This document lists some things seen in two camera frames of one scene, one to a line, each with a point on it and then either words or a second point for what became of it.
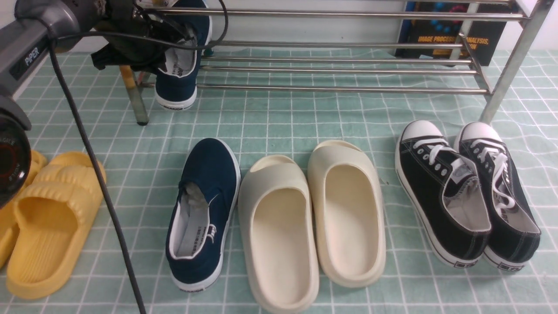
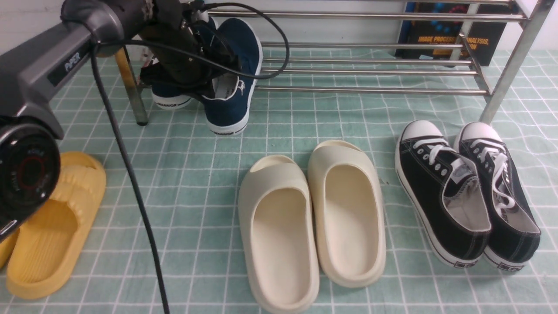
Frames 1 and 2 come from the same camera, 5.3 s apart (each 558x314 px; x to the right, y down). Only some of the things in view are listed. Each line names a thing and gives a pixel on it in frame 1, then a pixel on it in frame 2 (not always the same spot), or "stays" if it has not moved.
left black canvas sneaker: (444, 190) stays
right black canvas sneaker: (515, 239) stays
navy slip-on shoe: (203, 215) -> (227, 112)
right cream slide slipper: (345, 200) stays
